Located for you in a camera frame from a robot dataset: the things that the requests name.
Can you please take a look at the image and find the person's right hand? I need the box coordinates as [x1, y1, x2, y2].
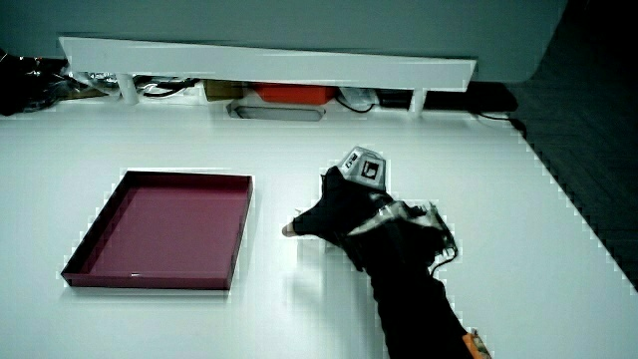
[281, 146, 406, 250]

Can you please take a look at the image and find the person's right forearm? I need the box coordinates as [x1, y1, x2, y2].
[340, 198, 476, 359]

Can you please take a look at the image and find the clear plastic bag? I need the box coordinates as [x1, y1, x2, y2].
[337, 86, 381, 113]

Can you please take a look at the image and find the grey metal tray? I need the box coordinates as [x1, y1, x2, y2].
[226, 101, 327, 123]

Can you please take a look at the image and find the orange box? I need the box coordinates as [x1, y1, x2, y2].
[250, 82, 338, 107]

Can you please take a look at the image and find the white raised shelf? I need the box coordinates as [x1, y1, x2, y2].
[58, 36, 479, 119]

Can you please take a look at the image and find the olive brown box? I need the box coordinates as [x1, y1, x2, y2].
[202, 79, 246, 103]

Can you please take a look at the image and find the maroon square tray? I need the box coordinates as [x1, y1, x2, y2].
[60, 170, 254, 291]

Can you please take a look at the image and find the orange patterned cuff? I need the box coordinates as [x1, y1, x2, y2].
[462, 328, 493, 359]

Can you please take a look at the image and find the crinkled silver foil wrap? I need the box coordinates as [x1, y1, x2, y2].
[63, 69, 122, 100]

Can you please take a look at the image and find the dark cluttered pile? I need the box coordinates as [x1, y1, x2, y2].
[0, 48, 70, 118]

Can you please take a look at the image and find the black cable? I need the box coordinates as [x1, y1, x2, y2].
[473, 111, 528, 140]
[135, 76, 201, 99]

